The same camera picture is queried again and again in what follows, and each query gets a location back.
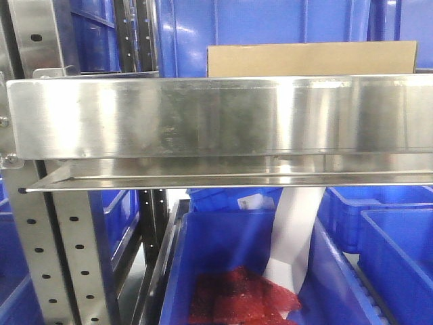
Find tall brown cardboard box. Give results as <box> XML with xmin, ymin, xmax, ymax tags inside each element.
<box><xmin>207</xmin><ymin>41</ymin><xmax>417</xmax><ymax>77</ymax></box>

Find large blue bin upper shelf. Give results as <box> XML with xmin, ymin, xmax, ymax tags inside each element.
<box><xmin>156</xmin><ymin>1</ymin><xmax>370</xmax><ymax>78</ymax></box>

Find perforated steel shelf upright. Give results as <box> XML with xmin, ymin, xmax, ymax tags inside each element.
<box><xmin>1</xmin><ymin>160</ymin><xmax>120</xmax><ymax>324</ymax></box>

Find blue bin with red items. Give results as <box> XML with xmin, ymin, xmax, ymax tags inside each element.
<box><xmin>160</xmin><ymin>211</ymin><xmax>382</xmax><ymax>324</ymax></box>

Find white paper strip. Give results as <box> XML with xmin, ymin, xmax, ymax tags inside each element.
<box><xmin>263</xmin><ymin>187</ymin><xmax>325</xmax><ymax>293</ymax></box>

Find blue bin left lower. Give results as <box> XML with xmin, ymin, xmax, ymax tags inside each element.
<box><xmin>89</xmin><ymin>189</ymin><xmax>140</xmax><ymax>268</ymax></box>

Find blue bin behind right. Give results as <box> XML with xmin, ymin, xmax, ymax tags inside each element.
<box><xmin>317</xmin><ymin>186</ymin><xmax>432</xmax><ymax>254</ymax></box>

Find red mesh packets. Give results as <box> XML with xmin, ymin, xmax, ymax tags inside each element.
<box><xmin>188</xmin><ymin>266</ymin><xmax>302</xmax><ymax>324</ymax></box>

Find blue bin upper left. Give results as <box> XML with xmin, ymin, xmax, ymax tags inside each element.
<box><xmin>70</xmin><ymin>0</ymin><xmax>120</xmax><ymax>72</ymax></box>

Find blue bin far right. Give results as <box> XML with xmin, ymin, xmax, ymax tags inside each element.
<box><xmin>359</xmin><ymin>209</ymin><xmax>432</xmax><ymax>324</ymax></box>

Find stainless steel shelf rail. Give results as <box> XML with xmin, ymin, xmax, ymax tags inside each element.
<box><xmin>5</xmin><ymin>74</ymin><xmax>432</xmax><ymax>192</ymax></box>

